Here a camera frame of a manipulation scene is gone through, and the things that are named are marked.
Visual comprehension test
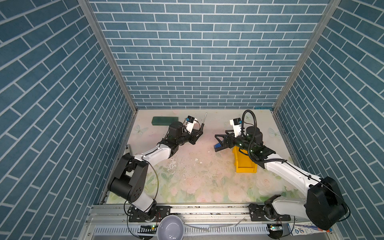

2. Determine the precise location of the aluminium corner post right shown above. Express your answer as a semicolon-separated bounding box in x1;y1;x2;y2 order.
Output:
272;0;341;115

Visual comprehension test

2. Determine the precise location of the aluminium corner post left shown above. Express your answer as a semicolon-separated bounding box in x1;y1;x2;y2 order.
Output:
78;0;138;114

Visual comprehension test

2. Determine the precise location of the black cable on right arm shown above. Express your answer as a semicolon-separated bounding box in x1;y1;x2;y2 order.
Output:
240;109;289;164

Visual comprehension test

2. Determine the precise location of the aluminium front rail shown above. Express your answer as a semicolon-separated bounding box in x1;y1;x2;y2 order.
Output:
85;203;313;226

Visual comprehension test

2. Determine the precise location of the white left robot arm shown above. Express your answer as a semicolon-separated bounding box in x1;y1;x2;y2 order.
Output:
108;116;205;214

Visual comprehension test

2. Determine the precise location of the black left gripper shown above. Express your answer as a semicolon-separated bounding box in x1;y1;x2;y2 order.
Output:
174;128;203;146

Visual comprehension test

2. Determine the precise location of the screwdriver with metal shaft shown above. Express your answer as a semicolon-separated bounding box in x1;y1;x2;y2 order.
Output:
201;112;208;126

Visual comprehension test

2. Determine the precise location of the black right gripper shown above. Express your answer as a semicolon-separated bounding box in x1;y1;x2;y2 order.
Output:
215;129;255;154

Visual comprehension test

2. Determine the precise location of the yellow plastic bin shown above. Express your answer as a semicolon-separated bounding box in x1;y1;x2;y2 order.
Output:
233;147;258;174

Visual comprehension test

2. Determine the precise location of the grey round bowl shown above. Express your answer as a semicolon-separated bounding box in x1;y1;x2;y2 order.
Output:
157;215;185;240

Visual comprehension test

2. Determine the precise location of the green plastic case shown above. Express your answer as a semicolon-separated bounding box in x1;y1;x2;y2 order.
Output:
152;116;179;126

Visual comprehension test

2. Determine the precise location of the aluminium corner post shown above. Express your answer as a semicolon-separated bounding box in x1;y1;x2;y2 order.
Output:
78;0;138;114
272;0;341;115

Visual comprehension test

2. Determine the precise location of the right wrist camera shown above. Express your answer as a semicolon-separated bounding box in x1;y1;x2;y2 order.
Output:
230;118;243;137

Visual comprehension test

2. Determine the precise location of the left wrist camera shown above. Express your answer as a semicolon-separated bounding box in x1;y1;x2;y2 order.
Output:
186;116;198;134

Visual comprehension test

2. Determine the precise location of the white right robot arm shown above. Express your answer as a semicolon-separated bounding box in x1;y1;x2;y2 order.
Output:
214;125;351;230

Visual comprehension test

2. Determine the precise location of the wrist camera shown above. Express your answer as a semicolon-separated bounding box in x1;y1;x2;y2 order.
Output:
186;116;198;134
230;118;243;137

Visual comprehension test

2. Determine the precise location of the blue object in gripper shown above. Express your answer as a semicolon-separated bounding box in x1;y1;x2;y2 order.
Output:
214;143;223;152

